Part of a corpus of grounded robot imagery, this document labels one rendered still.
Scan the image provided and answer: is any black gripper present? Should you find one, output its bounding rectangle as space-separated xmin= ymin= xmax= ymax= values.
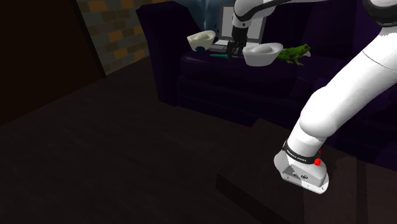
xmin=226 ymin=25 xmax=249 ymax=59

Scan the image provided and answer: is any green pen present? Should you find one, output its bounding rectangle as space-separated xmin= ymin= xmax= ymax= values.
xmin=209 ymin=53 xmax=244 ymax=59

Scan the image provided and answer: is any large white bowl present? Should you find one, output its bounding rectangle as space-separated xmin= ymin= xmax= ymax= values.
xmin=242 ymin=42 xmax=284 ymax=67

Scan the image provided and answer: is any grey open laptop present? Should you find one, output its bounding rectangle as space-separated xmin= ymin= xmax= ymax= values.
xmin=208 ymin=3 xmax=267 ymax=53

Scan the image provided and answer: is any dark purple sofa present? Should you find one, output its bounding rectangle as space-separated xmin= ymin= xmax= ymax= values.
xmin=136 ymin=0 xmax=397 ymax=172

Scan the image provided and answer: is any small white bowl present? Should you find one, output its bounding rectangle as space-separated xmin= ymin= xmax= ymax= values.
xmin=186 ymin=30 xmax=217 ymax=53

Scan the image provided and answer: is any green frog figure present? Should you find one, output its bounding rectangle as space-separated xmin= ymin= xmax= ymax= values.
xmin=277 ymin=43 xmax=312 ymax=67

